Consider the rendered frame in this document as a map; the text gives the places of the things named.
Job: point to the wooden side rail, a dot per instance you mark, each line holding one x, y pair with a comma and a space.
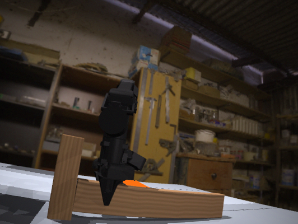
138, 201

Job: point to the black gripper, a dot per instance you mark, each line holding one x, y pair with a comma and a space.
110, 171

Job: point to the brown wooden post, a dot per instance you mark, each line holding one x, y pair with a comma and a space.
65, 178

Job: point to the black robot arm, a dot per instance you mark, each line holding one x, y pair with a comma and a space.
118, 105

